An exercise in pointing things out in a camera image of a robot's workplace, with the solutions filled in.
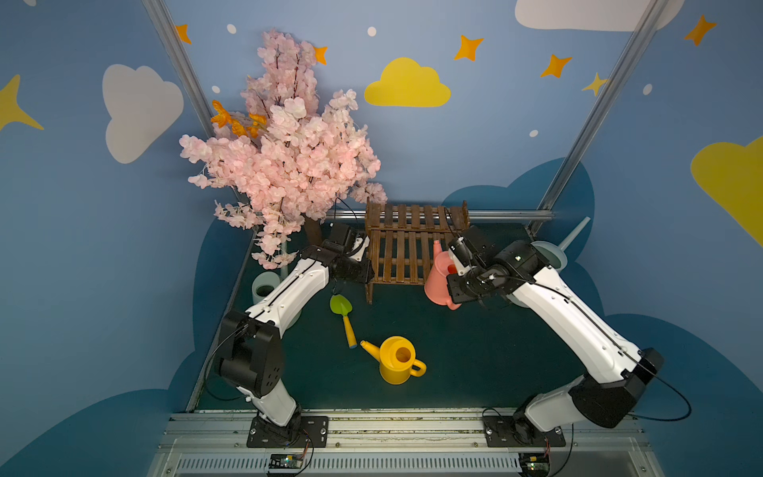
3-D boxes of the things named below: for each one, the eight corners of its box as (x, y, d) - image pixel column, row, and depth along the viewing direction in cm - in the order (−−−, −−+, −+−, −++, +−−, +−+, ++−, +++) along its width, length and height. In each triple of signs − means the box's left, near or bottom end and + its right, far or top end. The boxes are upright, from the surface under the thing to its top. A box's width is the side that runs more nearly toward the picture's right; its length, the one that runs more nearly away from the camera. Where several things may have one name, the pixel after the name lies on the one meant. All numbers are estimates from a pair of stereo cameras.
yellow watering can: (388, 396, 80) (389, 386, 72) (366, 353, 88) (364, 340, 80) (421, 376, 84) (426, 364, 76) (397, 336, 91) (399, 322, 83)
